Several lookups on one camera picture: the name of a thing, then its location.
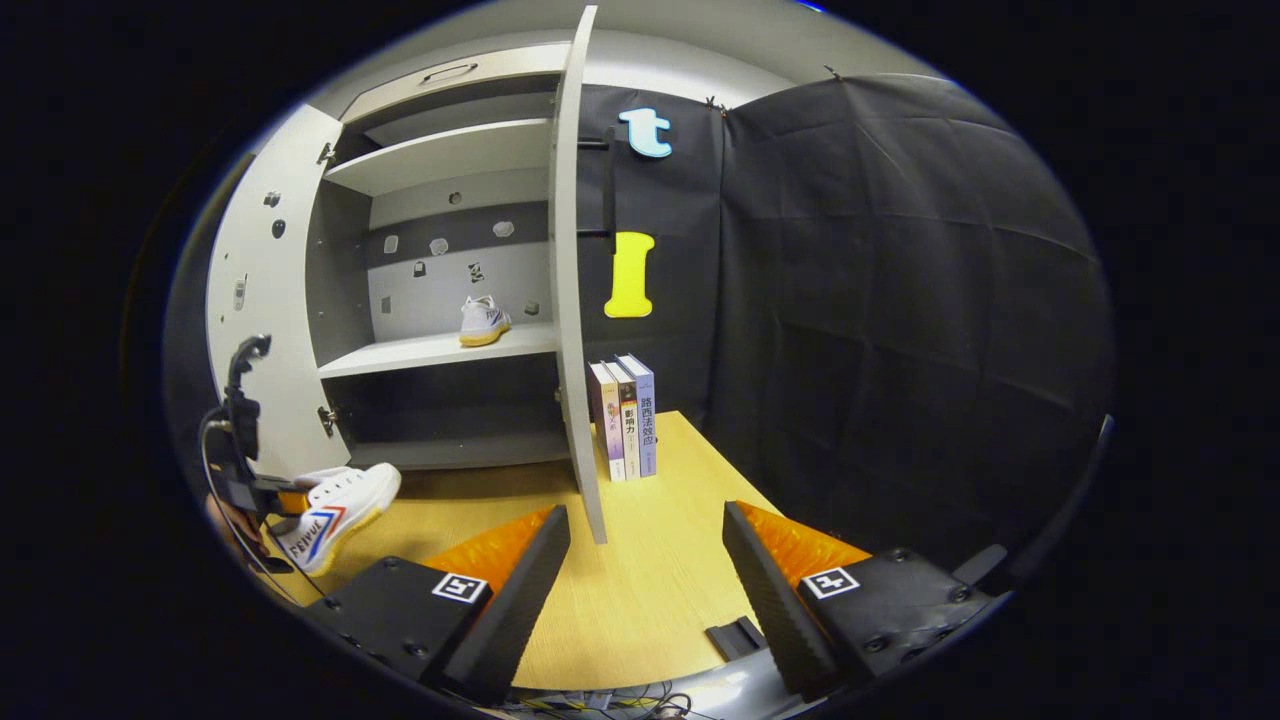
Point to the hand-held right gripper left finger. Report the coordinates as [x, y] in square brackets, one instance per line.
[520, 610]

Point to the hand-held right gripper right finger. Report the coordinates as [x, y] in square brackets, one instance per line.
[775, 610]

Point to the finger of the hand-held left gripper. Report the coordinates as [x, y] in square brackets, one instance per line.
[291, 502]

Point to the white canvas shoe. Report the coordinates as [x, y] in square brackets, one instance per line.
[340, 510]
[485, 322]

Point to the white cabinet door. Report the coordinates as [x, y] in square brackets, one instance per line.
[260, 300]
[568, 300]

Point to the white shoe cabinet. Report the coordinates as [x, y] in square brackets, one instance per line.
[440, 350]

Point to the white cabinet drawer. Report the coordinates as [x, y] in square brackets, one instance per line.
[470, 85]

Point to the black table clamp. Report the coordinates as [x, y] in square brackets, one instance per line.
[738, 638]

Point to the purple white book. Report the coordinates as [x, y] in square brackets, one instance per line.
[608, 430]

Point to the beige book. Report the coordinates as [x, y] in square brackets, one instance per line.
[628, 420]

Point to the grey blue book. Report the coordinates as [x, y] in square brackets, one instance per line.
[646, 415]

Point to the black backdrop cloth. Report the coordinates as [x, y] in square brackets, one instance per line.
[880, 300]

